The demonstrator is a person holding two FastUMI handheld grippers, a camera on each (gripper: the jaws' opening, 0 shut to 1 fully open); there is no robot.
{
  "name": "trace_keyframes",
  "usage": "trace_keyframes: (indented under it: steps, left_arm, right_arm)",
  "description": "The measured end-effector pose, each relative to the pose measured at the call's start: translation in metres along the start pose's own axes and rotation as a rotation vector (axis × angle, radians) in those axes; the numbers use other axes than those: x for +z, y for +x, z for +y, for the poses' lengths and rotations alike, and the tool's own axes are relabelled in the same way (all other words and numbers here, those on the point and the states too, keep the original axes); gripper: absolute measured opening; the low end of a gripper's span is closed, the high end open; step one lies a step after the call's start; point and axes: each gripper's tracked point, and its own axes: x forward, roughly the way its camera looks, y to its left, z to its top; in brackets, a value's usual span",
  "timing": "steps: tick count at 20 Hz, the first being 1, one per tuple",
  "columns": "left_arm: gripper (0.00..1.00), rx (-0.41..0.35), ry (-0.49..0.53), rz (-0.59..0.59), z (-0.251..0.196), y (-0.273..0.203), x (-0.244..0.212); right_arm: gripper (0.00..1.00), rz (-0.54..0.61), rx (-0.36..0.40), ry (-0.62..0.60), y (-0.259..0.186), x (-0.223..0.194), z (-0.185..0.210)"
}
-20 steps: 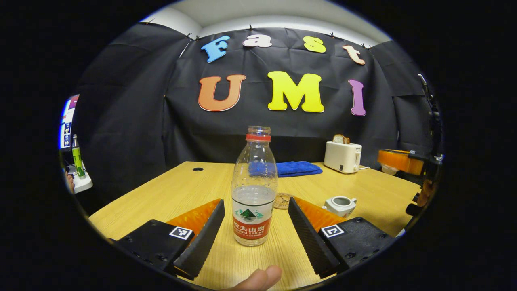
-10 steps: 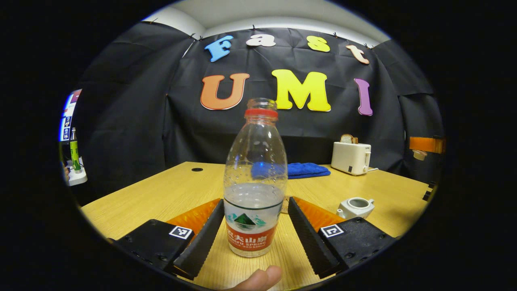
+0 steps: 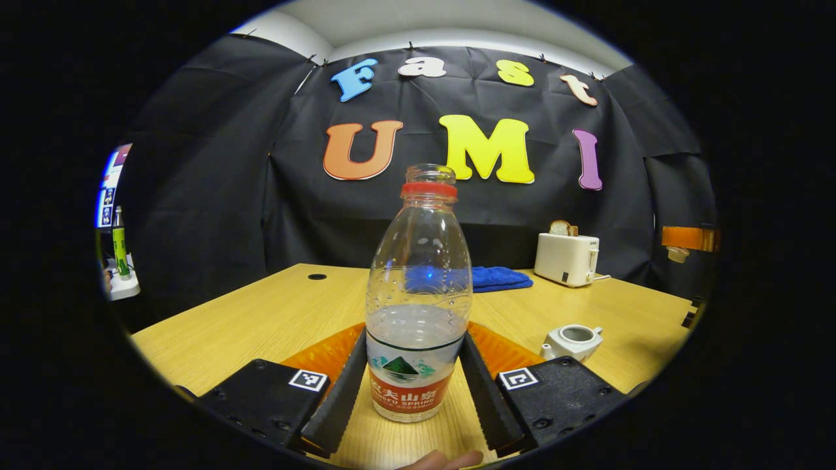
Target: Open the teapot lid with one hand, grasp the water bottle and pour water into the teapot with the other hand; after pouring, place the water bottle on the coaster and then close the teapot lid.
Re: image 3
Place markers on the white side table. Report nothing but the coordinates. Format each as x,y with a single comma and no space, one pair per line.
124,287

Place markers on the black backdrop cloth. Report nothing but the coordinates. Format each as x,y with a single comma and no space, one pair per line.
215,196

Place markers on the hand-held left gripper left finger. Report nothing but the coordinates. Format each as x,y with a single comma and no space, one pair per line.
339,398

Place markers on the blue folded towel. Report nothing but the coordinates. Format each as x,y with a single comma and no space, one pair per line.
499,279

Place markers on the green drink bottle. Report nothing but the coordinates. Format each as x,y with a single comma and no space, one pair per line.
120,248

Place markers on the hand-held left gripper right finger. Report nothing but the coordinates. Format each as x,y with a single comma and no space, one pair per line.
486,398

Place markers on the white ceramic teacup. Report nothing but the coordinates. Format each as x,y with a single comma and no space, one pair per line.
568,349

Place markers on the pale toast slice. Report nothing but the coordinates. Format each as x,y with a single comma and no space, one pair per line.
559,228

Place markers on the white toaster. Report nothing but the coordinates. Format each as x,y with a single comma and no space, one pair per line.
563,260

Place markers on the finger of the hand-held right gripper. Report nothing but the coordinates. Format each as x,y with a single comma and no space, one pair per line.
686,238

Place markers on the clear plastic water bottle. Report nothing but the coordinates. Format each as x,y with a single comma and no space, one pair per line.
418,281

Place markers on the computer monitor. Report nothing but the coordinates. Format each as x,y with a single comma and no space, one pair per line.
110,189

